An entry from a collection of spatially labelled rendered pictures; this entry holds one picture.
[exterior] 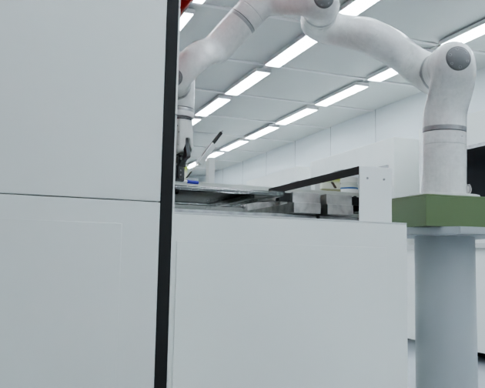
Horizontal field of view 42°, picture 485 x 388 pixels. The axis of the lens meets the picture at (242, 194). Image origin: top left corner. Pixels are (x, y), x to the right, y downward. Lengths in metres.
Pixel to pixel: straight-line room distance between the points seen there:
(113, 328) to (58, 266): 0.13
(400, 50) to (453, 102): 0.21
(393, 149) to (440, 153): 4.72
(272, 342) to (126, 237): 0.46
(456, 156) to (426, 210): 0.21
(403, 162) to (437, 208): 4.88
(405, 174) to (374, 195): 4.96
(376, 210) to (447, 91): 0.41
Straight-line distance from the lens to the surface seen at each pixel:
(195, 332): 1.32
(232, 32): 1.81
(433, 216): 1.67
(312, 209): 1.69
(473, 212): 1.73
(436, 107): 1.82
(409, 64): 1.90
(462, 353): 1.78
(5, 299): 1.06
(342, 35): 1.88
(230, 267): 1.34
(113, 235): 1.07
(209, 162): 2.01
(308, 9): 1.78
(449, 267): 1.75
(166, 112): 1.12
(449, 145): 1.80
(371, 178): 1.58
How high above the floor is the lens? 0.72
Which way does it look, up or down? 6 degrees up
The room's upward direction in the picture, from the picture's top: 1 degrees clockwise
